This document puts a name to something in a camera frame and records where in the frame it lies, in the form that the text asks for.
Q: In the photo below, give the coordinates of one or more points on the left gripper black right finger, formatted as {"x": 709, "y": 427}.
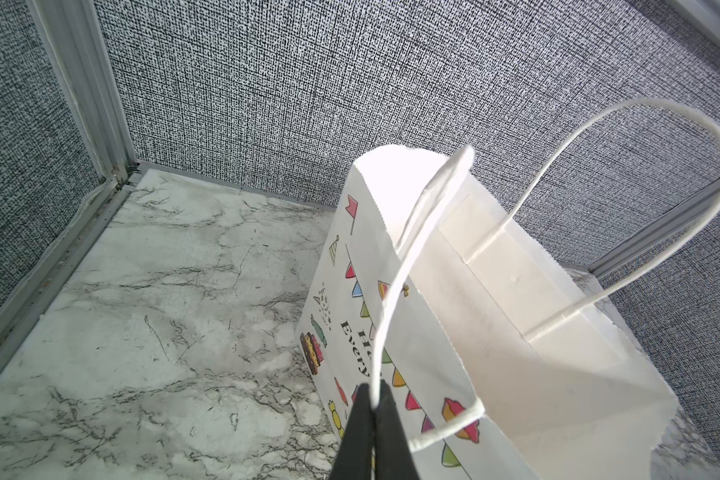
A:
{"x": 393, "y": 458}

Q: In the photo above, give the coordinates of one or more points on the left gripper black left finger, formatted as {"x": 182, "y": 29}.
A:
{"x": 353, "y": 461}

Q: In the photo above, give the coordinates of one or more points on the white printed paper bag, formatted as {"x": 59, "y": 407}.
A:
{"x": 501, "y": 367}

